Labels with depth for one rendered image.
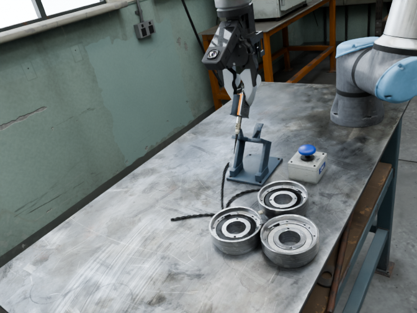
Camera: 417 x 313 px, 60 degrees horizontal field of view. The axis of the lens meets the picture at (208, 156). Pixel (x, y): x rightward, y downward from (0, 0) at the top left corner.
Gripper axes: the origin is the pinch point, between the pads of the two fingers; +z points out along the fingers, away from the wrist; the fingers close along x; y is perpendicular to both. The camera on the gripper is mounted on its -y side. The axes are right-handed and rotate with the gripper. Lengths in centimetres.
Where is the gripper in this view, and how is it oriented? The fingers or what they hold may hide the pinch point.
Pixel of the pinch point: (241, 101)
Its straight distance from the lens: 83.4
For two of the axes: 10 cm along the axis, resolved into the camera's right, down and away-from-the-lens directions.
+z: 1.7, 8.6, 4.9
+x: -8.3, -1.4, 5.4
